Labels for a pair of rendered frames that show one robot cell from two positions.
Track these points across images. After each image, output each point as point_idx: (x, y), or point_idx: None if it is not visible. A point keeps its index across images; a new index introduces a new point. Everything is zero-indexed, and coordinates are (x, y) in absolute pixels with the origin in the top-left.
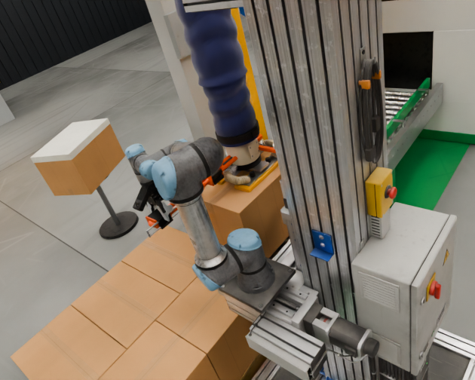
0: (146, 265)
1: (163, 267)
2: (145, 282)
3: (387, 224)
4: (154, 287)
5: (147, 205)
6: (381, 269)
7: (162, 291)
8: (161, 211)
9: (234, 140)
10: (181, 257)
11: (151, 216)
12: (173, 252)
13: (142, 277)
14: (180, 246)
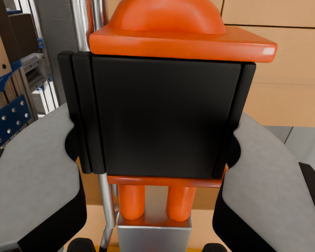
0: None
1: (283, 57)
2: (304, 13)
3: None
4: (279, 11)
5: (309, 184)
6: None
7: (257, 12)
8: (3, 165)
9: None
10: (261, 86)
11: (191, 76)
12: (282, 87)
13: None
14: (276, 103)
